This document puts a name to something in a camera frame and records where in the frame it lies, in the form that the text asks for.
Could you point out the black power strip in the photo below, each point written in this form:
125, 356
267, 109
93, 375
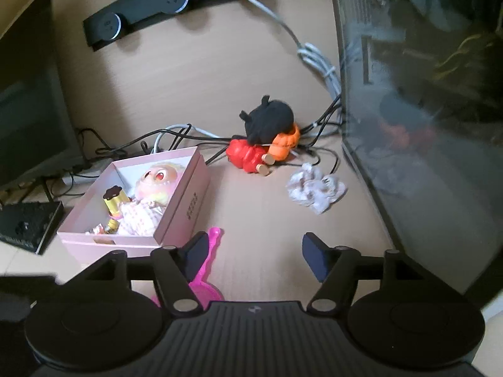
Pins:
149, 8

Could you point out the small toy piece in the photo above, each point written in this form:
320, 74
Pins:
98, 229

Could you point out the pink plush doll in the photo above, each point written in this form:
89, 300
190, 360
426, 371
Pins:
145, 212

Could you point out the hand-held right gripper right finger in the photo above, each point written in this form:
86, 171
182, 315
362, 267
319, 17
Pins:
316, 255

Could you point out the dark object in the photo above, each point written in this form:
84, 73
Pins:
19, 286

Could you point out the black monitor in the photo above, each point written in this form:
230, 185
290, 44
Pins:
27, 106

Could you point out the white power strip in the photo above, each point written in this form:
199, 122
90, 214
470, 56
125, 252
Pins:
84, 174

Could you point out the yellow toy cup pink lid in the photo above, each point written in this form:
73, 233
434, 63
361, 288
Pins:
116, 204

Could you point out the black keyboard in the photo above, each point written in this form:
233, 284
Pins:
27, 224

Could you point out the black and orange plush toy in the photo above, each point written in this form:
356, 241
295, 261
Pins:
271, 119

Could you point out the computer case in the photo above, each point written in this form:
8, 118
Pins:
412, 165

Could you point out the white wrapper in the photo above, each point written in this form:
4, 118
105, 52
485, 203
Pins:
314, 188

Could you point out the pink cardboard box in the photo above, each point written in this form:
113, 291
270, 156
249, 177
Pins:
184, 204

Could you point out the red hooded figurine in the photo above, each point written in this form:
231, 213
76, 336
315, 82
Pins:
243, 155

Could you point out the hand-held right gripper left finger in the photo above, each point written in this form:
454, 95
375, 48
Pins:
194, 255

